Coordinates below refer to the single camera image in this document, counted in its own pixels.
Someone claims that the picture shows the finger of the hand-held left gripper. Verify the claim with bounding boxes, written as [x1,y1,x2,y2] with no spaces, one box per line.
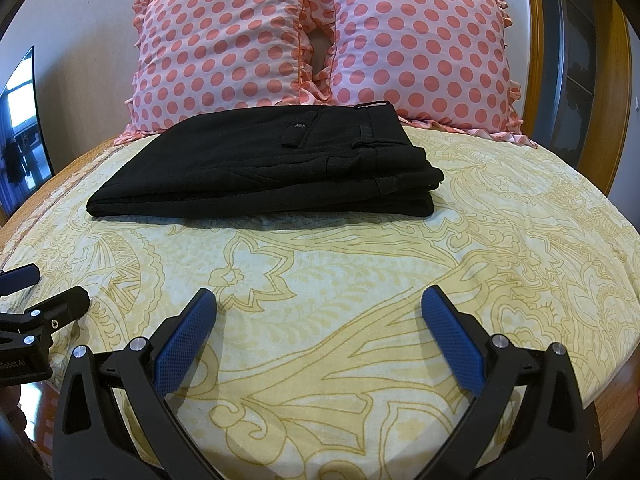
[22,285,91,335]
[0,265,42,297]

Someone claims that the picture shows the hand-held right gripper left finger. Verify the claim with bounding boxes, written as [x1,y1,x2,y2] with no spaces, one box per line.
[52,287,221,480]

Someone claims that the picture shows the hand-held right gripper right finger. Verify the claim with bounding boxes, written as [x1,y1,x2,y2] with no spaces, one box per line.
[420,285,588,480]

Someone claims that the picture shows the black pants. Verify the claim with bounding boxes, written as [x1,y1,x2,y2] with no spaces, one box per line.
[86,102,446,221]

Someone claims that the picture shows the yellow patterned bed sheet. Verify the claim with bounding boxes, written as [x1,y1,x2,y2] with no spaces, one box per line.
[0,125,640,480]

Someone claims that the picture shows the pink polka dot pillow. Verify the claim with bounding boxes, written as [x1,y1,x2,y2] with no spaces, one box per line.
[122,0,333,138]
[320,0,538,148]

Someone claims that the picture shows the wall mirror dark frame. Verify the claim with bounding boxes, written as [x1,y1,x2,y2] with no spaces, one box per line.
[0,45,53,216]

